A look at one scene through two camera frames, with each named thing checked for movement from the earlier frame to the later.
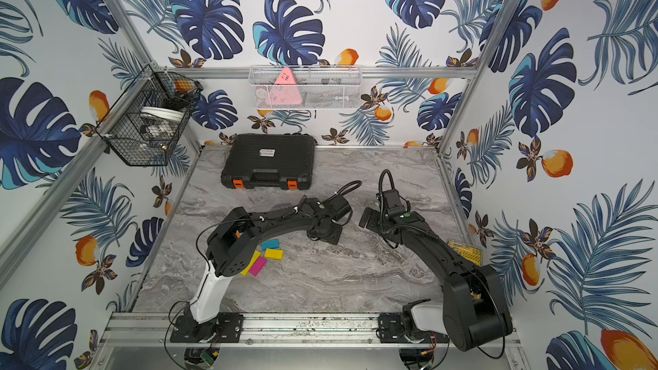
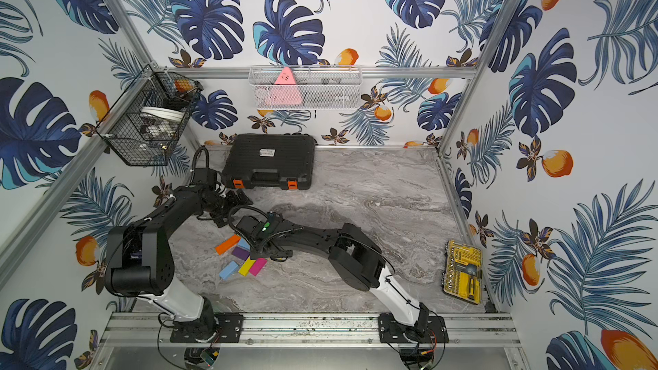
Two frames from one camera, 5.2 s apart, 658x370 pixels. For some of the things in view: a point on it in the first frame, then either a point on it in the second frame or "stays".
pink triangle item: (284, 91) stays
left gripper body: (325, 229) to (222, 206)
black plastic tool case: (276, 161) stays
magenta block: (257, 266) stays
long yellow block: (255, 255) stays
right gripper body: (374, 221) to (257, 254)
